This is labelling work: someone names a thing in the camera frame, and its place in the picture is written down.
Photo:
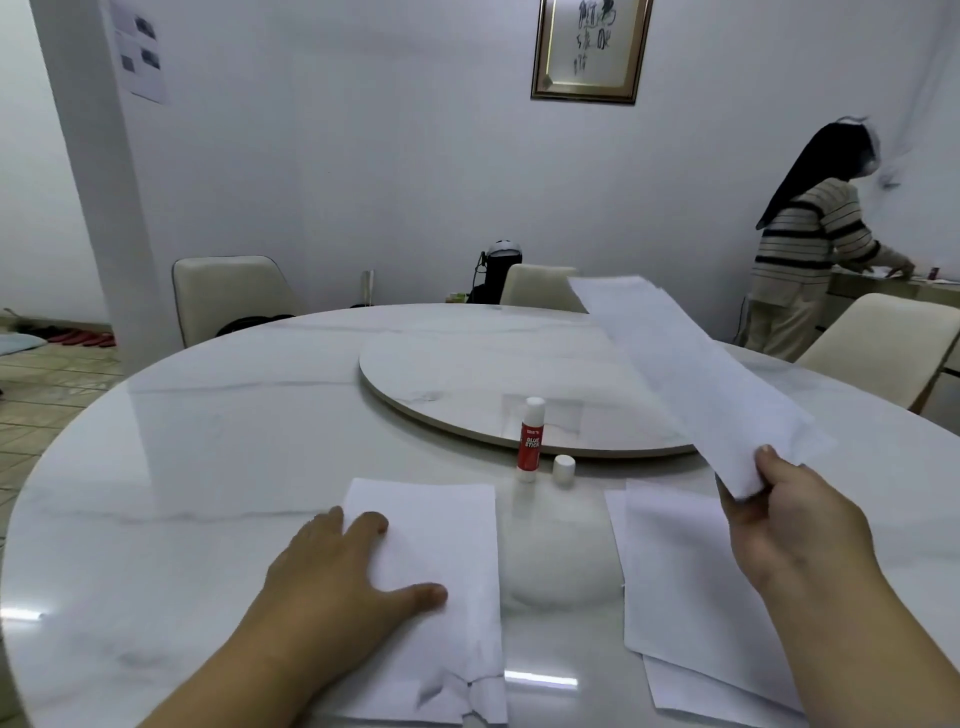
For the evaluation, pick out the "person's left hand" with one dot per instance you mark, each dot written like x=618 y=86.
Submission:
x=322 y=592

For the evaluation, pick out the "person's right hand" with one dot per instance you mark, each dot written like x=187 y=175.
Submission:
x=802 y=532

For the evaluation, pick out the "stack of white papers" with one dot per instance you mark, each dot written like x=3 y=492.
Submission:
x=675 y=585
x=442 y=540

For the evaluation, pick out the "white paper sheet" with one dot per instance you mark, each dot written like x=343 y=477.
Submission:
x=675 y=360

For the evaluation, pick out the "white glue stick cap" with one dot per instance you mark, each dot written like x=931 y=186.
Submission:
x=564 y=466

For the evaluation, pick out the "red white glue stick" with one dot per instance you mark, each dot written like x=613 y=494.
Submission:
x=530 y=442

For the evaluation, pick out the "person's right forearm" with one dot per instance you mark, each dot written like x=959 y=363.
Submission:
x=862 y=660

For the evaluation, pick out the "cream upholstered chair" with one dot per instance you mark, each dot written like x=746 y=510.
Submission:
x=225 y=296
x=536 y=289
x=885 y=345

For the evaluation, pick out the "beige sideboard cabinet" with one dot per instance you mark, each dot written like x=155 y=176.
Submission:
x=885 y=289

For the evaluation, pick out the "round marble turntable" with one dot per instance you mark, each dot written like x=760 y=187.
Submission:
x=450 y=367

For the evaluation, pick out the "black cloth bundle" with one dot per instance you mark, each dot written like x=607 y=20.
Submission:
x=255 y=325

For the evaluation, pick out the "clear plastic tube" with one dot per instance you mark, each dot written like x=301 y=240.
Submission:
x=367 y=289

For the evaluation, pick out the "red slippers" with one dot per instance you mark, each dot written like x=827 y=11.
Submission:
x=82 y=339

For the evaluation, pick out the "white headset device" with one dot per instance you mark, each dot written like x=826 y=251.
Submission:
x=504 y=247

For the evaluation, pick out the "light blue stool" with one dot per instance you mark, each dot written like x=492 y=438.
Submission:
x=21 y=343

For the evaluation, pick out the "framed calligraphy picture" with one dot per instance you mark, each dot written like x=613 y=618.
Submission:
x=592 y=49

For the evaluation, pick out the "printed wall notice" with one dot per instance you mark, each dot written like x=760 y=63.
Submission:
x=146 y=75

